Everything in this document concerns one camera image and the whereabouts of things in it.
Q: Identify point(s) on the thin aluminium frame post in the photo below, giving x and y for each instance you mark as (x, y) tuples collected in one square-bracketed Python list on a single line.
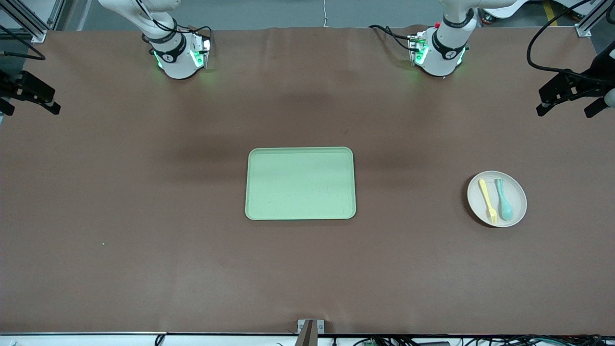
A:
[(56, 12)]

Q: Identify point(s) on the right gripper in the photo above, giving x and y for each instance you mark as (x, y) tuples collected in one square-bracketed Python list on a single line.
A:
[(10, 83)]

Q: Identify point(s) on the beige round plate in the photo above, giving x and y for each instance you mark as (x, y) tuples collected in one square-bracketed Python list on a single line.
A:
[(519, 199)]

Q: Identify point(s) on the grey base connector plate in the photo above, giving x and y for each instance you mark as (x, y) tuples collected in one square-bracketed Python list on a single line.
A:
[(417, 48), (201, 53)]

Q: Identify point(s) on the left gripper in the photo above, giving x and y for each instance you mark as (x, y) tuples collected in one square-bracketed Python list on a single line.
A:
[(589, 80)]

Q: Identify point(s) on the white wheeled background machine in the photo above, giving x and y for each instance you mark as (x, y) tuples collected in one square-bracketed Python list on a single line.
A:
[(504, 9)]

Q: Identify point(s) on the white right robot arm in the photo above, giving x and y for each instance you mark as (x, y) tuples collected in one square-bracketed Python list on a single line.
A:
[(173, 57)]

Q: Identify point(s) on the light green rectangular tray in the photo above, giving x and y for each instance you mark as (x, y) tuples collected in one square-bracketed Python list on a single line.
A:
[(288, 187)]

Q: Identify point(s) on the aluminium frame post with foot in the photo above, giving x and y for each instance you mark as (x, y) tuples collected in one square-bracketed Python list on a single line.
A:
[(29, 24), (588, 24)]

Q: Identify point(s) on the yellow plastic fork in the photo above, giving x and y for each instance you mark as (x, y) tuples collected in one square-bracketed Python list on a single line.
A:
[(486, 194)]

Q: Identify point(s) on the teal plastic spoon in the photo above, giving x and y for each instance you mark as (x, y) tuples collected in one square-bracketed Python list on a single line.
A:
[(506, 209)]

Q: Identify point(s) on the brown table cover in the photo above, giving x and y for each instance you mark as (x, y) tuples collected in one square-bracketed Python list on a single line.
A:
[(144, 192)]

